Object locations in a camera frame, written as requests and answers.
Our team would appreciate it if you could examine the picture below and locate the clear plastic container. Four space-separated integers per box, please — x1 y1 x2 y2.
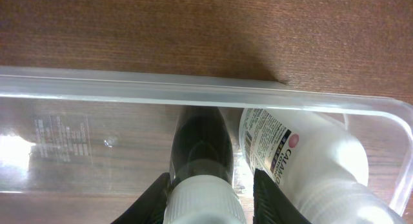
1 66 412 223

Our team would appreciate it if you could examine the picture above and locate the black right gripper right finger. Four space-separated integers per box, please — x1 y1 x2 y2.
253 169 310 224

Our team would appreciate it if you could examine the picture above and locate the black bottle white cap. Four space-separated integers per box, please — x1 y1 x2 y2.
163 106 246 224

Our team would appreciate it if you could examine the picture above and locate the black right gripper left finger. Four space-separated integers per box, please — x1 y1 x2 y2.
112 172 170 224

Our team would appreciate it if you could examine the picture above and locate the white calamine lotion bottle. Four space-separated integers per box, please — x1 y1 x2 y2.
239 108 404 223

